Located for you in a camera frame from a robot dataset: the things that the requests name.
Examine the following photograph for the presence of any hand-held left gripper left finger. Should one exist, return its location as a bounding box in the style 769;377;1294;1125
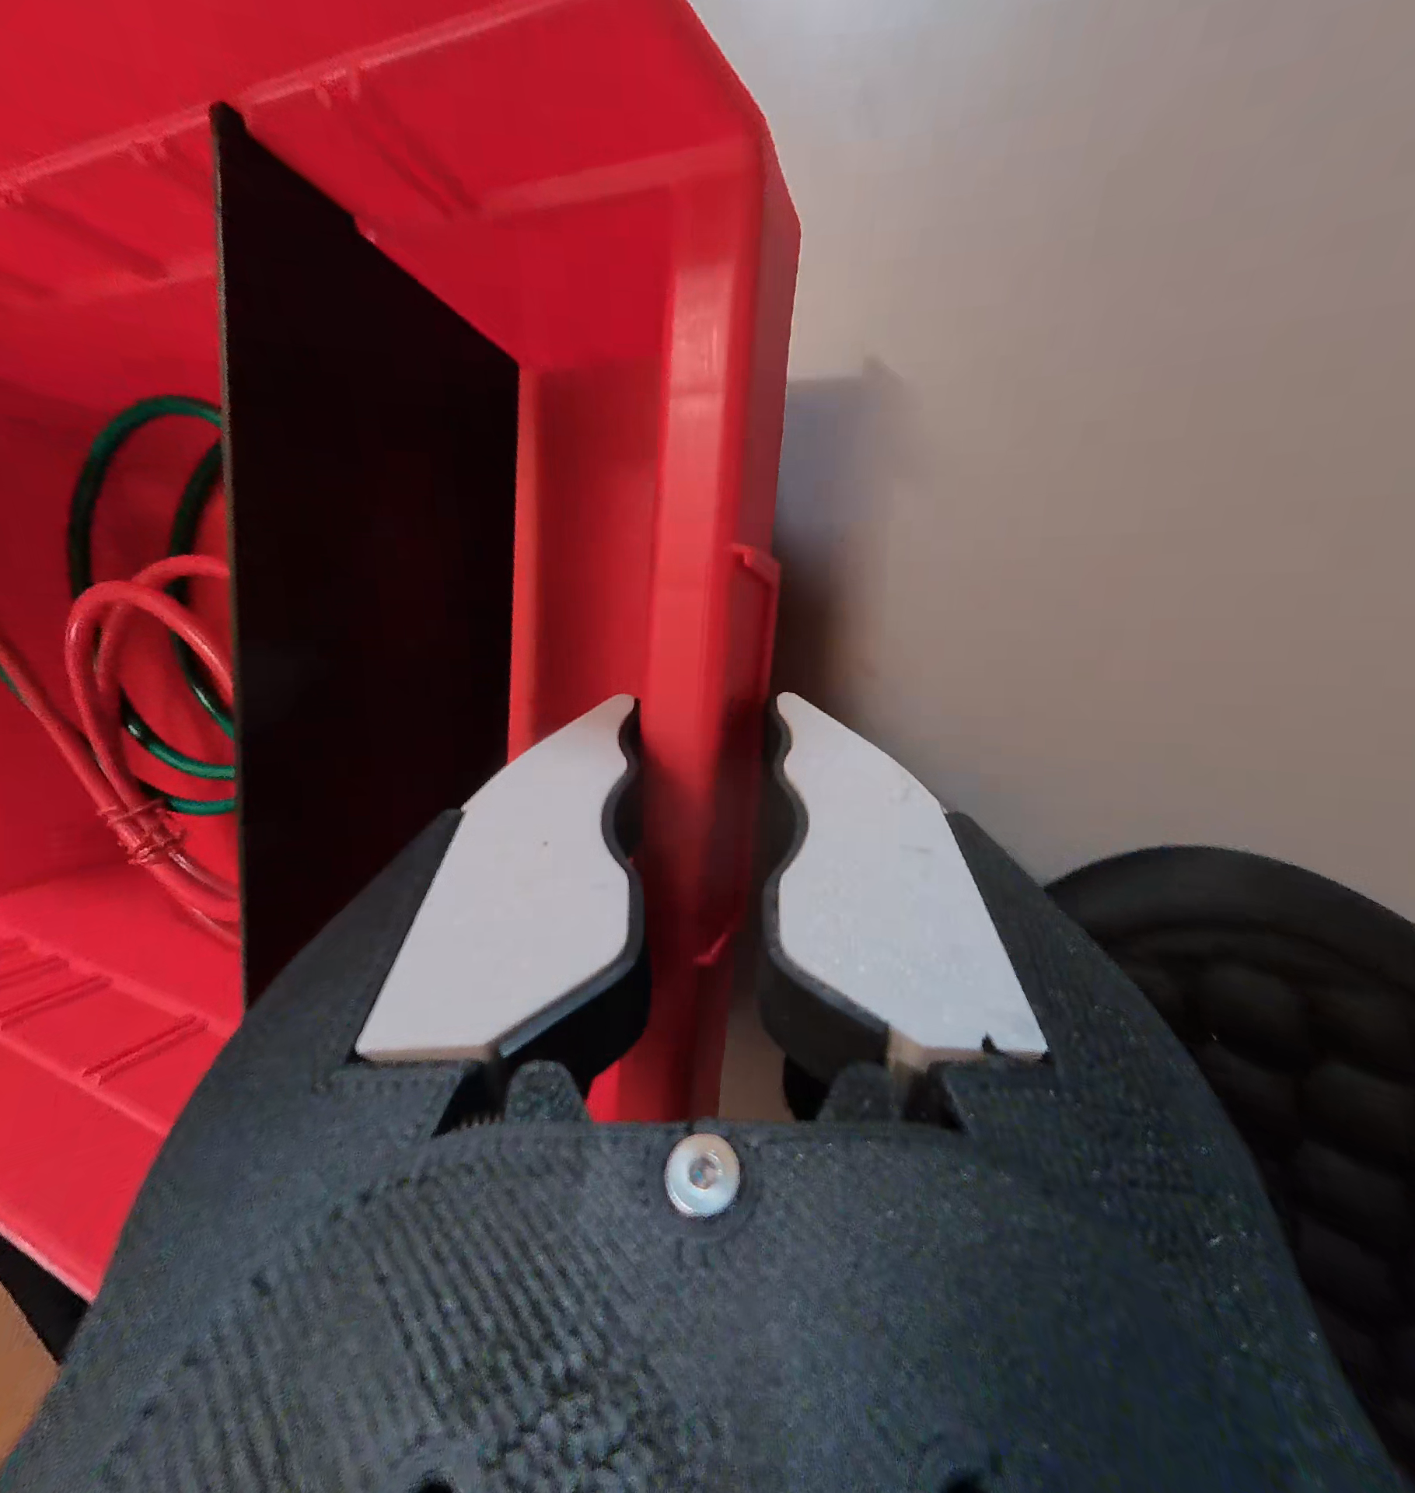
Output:
357;696;653;1066

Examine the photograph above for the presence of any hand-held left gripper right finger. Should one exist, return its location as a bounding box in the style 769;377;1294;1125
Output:
759;692;1048;1066

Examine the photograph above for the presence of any green ethernet cable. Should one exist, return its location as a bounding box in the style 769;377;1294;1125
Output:
0;397;242;819

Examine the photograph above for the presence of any red plastic bin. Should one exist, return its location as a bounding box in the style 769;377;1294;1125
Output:
0;0;805;1303

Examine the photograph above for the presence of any red ethernet cable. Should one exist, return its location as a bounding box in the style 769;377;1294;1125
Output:
0;558;242;934

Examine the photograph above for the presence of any black bin divider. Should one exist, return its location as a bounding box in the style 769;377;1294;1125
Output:
211;103;521;1004

